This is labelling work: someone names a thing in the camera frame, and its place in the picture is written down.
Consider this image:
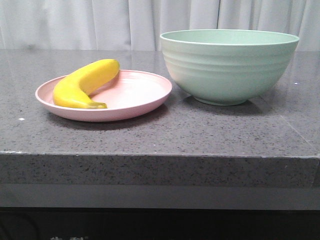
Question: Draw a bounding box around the white curtain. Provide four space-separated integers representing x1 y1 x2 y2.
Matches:
0 0 320 51

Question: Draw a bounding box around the pink plate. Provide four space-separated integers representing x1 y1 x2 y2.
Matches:
35 70 173 122

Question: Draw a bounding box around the green ribbed bowl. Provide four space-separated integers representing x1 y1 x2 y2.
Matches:
160 29 299 106

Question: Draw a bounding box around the yellow banana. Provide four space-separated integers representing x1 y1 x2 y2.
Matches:
52 59 120 109

